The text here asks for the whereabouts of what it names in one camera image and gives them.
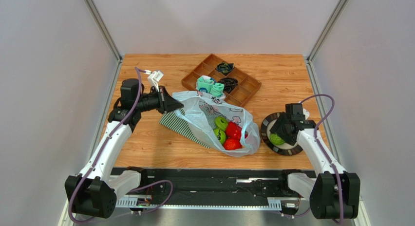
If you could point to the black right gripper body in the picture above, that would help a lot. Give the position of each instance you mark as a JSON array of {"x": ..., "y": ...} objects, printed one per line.
[{"x": 284, "y": 132}]

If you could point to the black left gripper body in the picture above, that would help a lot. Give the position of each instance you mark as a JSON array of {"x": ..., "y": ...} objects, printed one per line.
[{"x": 162, "y": 100}]

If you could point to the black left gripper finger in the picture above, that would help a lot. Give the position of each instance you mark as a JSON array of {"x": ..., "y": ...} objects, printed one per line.
[
  {"x": 166, "y": 97},
  {"x": 170, "y": 106}
]

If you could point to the green custard apple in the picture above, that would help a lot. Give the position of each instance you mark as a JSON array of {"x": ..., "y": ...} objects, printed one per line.
[{"x": 276, "y": 140}]

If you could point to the light blue printed plastic bag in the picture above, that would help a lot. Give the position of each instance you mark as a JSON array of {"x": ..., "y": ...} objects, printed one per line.
[{"x": 200, "y": 110}]

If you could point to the red bell pepper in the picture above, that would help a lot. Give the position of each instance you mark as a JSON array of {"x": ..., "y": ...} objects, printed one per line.
[{"x": 233, "y": 131}]

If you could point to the orange red wrinkled fruit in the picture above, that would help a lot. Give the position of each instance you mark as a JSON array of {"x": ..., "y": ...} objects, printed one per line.
[{"x": 232, "y": 144}]

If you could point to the light green starfruit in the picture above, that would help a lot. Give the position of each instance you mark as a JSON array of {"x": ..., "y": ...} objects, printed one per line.
[{"x": 221, "y": 123}]

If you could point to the green watermelon toy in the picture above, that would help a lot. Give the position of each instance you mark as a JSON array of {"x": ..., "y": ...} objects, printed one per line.
[{"x": 220, "y": 135}]

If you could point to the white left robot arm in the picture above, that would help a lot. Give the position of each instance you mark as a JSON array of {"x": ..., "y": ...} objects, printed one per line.
[{"x": 92, "y": 192}]

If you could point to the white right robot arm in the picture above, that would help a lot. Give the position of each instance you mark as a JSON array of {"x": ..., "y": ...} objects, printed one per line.
[{"x": 334, "y": 193}]

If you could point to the green white striped cloth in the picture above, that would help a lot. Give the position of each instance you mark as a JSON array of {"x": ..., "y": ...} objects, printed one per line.
[{"x": 180, "y": 126}]

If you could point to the teal white sock pair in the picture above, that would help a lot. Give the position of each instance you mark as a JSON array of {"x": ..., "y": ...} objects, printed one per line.
[{"x": 206, "y": 84}]

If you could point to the brown wooden divided tray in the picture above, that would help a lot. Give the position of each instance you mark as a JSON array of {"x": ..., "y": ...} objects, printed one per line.
[{"x": 240, "y": 87}]

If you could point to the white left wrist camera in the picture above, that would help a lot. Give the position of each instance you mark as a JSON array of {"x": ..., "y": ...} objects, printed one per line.
[{"x": 154, "y": 78}]

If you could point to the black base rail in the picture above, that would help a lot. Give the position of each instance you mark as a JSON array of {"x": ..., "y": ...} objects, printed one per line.
[{"x": 230, "y": 189}]

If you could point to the left aluminium frame post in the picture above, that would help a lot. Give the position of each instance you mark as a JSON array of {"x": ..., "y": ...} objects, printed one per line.
[{"x": 91, "y": 5}]

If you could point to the aluminium frame post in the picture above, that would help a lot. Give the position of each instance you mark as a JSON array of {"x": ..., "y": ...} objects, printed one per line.
[
  {"x": 340, "y": 6},
  {"x": 91, "y": 5}
]

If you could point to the right aluminium frame post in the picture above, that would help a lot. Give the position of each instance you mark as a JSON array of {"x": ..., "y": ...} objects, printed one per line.
[{"x": 340, "y": 6}]

